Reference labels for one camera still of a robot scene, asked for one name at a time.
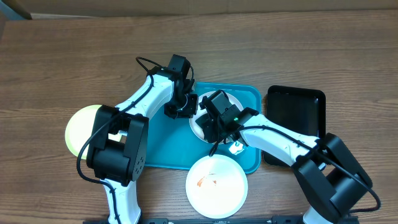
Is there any white plate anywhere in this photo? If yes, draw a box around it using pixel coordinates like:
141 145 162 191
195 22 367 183
189 91 243 142
185 154 248 219

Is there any yellow plate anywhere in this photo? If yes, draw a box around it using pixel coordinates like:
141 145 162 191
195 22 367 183
64 104 122 160

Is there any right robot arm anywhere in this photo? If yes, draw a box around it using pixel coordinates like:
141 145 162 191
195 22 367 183
197 90 375 223

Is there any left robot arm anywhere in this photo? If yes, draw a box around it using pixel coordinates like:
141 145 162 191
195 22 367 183
76 55 198 223

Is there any teal plastic tray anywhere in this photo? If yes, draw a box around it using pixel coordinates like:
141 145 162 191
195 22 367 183
145 82 262 174

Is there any black plastic tray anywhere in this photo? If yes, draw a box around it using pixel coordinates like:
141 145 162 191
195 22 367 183
262 85 326 168

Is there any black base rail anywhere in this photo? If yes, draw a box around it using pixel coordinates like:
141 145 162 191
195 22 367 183
83 214 360 224

